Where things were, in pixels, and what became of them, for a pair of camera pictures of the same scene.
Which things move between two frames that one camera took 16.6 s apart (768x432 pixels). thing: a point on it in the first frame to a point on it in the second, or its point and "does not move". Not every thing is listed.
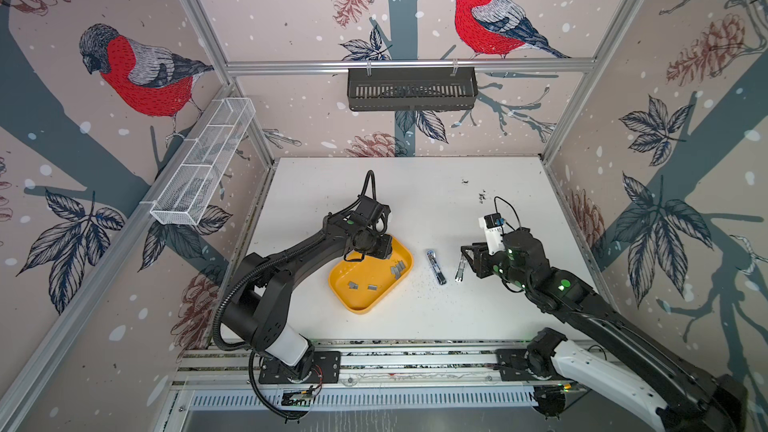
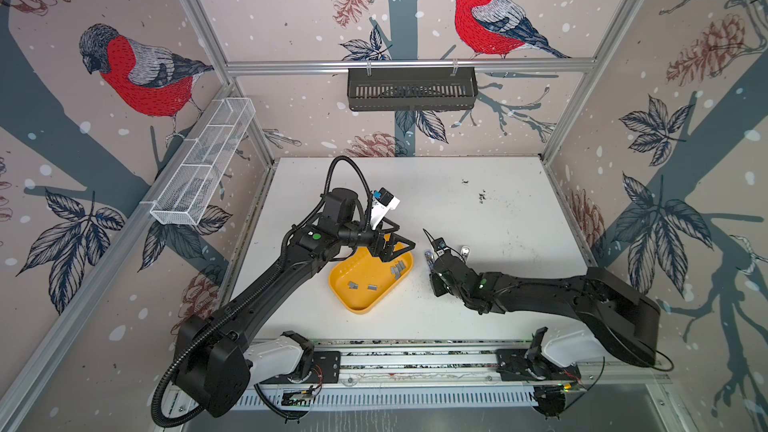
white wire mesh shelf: x=202 y=160 does not move
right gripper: x=479 y=257 to x=434 y=275
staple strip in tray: x=397 y=269 does not move
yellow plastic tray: x=360 y=286 does not move
